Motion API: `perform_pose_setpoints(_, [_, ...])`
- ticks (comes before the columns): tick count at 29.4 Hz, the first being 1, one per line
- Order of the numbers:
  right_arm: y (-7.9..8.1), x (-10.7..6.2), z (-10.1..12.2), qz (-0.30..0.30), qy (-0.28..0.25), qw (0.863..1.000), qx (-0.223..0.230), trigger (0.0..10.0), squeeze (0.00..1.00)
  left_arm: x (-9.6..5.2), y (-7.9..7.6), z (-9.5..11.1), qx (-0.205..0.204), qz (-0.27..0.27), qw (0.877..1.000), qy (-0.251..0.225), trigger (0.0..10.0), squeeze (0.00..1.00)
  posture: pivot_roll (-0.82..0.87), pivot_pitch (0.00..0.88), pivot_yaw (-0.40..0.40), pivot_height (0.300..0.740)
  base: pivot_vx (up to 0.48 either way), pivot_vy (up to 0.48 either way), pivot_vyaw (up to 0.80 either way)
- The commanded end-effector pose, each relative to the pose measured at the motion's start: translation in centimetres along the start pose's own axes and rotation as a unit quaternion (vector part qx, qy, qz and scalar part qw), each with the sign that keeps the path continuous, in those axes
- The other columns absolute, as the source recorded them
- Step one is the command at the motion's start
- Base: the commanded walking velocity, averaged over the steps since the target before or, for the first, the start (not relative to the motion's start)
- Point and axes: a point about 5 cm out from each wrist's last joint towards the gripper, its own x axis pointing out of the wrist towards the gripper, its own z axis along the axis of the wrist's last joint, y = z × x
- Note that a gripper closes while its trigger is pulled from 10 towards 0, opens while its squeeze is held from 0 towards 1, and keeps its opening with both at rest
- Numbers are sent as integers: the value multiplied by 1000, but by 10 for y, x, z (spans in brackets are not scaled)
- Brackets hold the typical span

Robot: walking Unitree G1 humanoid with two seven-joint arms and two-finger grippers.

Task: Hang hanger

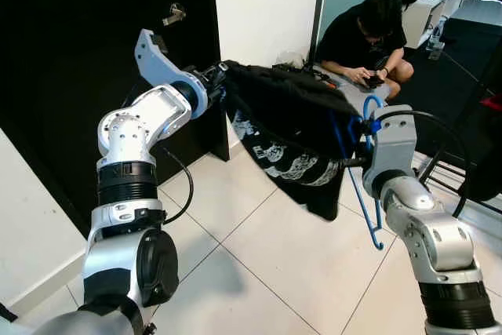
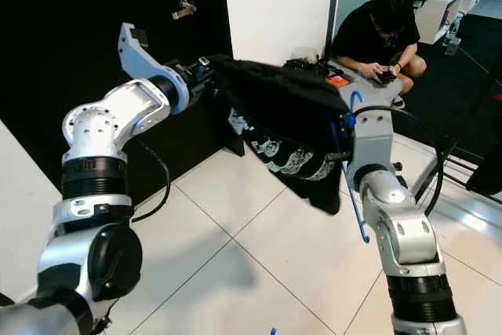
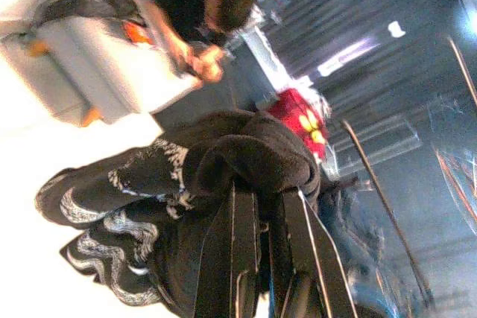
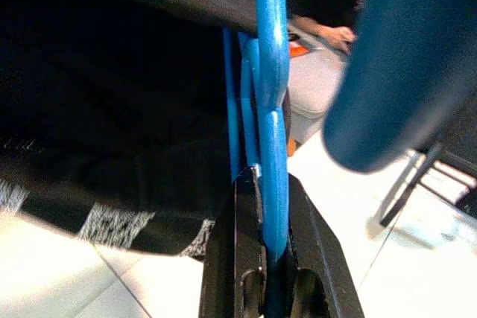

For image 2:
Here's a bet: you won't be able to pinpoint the black door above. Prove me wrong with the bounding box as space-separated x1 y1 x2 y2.
0 0 236 187

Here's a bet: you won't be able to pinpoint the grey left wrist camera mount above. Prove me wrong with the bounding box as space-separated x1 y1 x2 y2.
118 23 189 112

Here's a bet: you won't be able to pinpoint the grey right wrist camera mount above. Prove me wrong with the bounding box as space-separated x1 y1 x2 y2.
345 104 397 191

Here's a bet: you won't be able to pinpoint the person in black shirt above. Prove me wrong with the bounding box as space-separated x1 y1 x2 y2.
331 0 428 108

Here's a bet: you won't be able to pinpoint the white shelf unit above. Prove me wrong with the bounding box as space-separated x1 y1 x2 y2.
420 0 491 46

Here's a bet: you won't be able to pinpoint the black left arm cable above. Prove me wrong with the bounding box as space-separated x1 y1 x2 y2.
133 139 173 222

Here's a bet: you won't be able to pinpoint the silver door handle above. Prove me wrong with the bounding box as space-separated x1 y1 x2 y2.
173 0 198 20

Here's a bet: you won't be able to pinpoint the grey mattress pad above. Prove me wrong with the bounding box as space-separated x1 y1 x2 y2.
314 60 401 112

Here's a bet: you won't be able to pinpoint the black garment with white print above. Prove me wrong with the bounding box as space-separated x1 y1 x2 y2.
208 54 358 214

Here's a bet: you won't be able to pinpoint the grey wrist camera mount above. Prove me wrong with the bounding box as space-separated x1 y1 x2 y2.
345 104 397 191
118 23 189 112

